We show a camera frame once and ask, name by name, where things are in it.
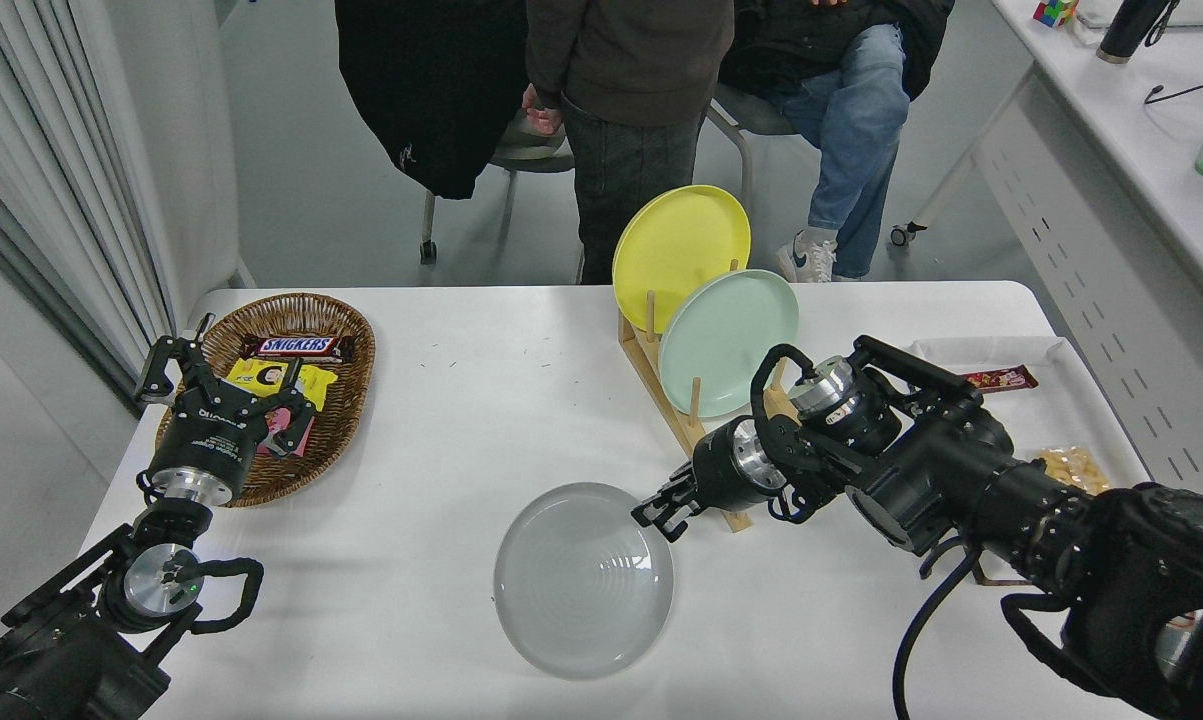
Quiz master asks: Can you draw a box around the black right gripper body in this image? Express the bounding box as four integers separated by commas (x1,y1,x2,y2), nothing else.
691,418,763,514

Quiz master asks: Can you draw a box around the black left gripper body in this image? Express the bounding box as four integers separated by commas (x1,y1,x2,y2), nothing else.
147,395,268,491

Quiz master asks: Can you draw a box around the grey plate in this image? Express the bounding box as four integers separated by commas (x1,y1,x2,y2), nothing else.
493,482,676,681

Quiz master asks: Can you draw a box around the wooden plate rack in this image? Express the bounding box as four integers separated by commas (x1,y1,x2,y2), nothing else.
617,260,800,534

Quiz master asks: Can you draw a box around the mint green plate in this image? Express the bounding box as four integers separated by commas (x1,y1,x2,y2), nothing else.
658,268,800,419

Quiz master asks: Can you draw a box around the yellow plate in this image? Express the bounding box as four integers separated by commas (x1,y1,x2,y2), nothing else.
612,184,752,334

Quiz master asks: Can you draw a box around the standing person's hand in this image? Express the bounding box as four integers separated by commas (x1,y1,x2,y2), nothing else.
521,85,565,136

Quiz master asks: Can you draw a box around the pink snack packet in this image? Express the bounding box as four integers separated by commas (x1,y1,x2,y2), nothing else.
256,400,317,459

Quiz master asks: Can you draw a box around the brown wicker basket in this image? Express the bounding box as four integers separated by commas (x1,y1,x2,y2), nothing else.
156,292,377,508

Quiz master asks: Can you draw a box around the yellow snack packet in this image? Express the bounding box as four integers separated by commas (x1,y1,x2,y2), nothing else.
224,357,340,413

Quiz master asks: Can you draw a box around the Snickers chocolate bar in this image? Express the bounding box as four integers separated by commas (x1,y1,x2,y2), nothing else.
239,333,357,363

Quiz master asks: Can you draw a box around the white curtain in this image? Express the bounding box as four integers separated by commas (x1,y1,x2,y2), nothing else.
0,0,182,411

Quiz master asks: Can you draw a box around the red snack bar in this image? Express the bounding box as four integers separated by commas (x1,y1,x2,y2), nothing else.
956,365,1040,393

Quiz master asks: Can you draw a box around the standing person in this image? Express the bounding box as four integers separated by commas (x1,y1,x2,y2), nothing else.
524,0,737,286

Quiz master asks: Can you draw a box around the grey chair with jacket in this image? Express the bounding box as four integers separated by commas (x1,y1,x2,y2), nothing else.
419,110,577,266

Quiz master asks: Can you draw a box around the black jacket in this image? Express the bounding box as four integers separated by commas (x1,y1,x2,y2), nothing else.
334,0,534,201

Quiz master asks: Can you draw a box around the white rectangular tray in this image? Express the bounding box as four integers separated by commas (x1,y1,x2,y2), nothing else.
906,335,1152,491

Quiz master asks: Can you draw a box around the clear bag of puffed snacks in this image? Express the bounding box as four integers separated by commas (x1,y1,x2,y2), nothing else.
1036,447,1112,496

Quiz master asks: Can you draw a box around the grey chair with person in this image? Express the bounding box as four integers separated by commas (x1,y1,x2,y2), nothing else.
706,82,802,201

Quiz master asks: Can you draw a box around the seated person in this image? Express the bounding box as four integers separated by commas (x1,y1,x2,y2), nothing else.
716,0,957,283

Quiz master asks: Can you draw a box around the white side desk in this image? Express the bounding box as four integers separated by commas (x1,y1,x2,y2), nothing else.
891,0,1203,501

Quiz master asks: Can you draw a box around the black thermos bottle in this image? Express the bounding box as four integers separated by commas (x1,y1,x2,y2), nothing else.
1097,0,1177,65

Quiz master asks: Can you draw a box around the white flat device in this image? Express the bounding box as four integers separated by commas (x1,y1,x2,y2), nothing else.
1074,0,1203,31

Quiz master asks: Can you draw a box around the black cable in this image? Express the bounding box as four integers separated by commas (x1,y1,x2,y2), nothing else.
1145,83,1203,116

